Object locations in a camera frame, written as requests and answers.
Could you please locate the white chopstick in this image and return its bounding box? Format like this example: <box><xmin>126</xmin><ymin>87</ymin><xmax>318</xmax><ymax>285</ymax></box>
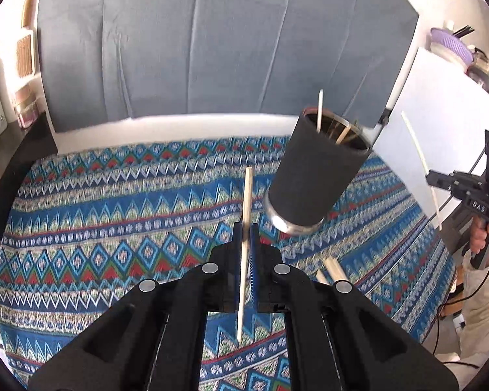
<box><xmin>400</xmin><ymin>110</ymin><xmax>443</xmax><ymax>231</ymax></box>
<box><xmin>316</xmin><ymin>89</ymin><xmax>325</xmax><ymax>133</ymax></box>

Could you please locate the black cable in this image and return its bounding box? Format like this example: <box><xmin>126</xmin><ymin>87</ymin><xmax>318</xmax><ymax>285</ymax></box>
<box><xmin>432</xmin><ymin>250</ymin><xmax>489</xmax><ymax>355</ymax></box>

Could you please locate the pink jar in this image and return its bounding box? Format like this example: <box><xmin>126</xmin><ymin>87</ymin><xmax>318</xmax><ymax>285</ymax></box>
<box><xmin>14</xmin><ymin>89</ymin><xmax>40</xmax><ymax>130</ymax></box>

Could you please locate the person's right hand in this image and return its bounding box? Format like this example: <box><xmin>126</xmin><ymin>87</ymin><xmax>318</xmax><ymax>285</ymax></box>
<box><xmin>469</xmin><ymin>217</ymin><xmax>489</xmax><ymax>255</ymax></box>

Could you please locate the white cabinet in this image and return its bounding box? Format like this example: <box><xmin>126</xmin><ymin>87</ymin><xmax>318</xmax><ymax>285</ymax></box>
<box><xmin>367</xmin><ymin>47</ymin><xmax>489</xmax><ymax>231</ymax></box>

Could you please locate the purple and white bowl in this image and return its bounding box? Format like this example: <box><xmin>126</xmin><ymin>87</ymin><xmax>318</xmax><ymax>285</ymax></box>
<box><xmin>429</xmin><ymin>27</ymin><xmax>474</xmax><ymax>65</ymax></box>

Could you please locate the metal pot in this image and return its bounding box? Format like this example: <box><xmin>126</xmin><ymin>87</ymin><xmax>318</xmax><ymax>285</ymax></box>
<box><xmin>468</xmin><ymin>48</ymin><xmax>489</xmax><ymax>95</ymax></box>

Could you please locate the blue patterned tablecloth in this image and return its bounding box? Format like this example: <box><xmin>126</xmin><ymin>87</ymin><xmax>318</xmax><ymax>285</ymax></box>
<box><xmin>0</xmin><ymin>134</ymin><xmax>457</xmax><ymax>391</ymax></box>

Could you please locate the wooden brush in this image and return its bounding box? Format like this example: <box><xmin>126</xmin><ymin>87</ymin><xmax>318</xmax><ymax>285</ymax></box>
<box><xmin>22</xmin><ymin>0</ymin><xmax>42</xmax><ymax>30</ymax></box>

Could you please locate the blue-grey sofa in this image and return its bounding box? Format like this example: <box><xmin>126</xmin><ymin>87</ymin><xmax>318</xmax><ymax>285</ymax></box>
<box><xmin>37</xmin><ymin>0</ymin><xmax>419</xmax><ymax>133</ymax></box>

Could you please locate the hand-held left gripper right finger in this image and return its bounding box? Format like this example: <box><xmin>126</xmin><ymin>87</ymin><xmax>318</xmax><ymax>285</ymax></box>
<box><xmin>250</xmin><ymin>223</ymin><xmax>459</xmax><ymax>391</ymax></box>

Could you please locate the black metal-rimmed cup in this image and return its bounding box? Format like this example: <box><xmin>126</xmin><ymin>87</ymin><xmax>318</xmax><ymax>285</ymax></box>
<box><xmin>263</xmin><ymin>107</ymin><xmax>373</xmax><ymax>236</ymax></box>

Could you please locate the person's light clothing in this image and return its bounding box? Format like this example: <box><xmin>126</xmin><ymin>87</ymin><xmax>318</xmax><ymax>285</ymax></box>
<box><xmin>458</xmin><ymin>248</ymin><xmax>489</xmax><ymax>369</ymax></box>

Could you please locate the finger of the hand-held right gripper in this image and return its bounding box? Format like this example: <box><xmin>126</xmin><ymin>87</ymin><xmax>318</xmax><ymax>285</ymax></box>
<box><xmin>425</xmin><ymin>170</ymin><xmax>457</xmax><ymax>190</ymax></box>

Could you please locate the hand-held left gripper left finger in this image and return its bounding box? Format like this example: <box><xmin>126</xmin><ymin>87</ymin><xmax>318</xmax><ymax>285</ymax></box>
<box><xmin>28</xmin><ymin>222</ymin><xmax>245</xmax><ymax>391</ymax></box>

